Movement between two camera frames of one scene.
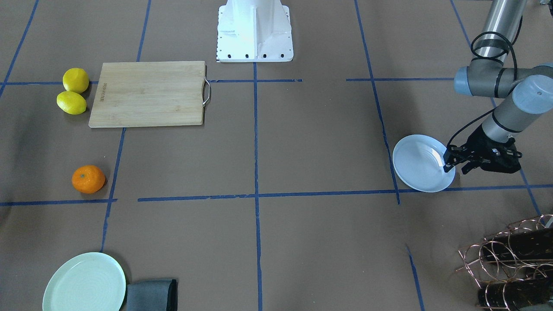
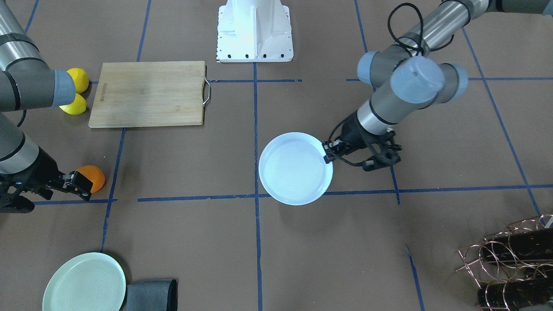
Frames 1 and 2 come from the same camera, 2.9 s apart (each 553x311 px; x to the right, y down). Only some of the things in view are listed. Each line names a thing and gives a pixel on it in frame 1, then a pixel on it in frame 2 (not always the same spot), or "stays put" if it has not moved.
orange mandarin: x=88 y=179 stays put
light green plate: x=90 y=281 stays put
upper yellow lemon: x=75 y=80 stays put
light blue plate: x=418 y=160 → x=292 y=170
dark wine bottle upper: x=529 y=244 stays put
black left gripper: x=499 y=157 → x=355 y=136
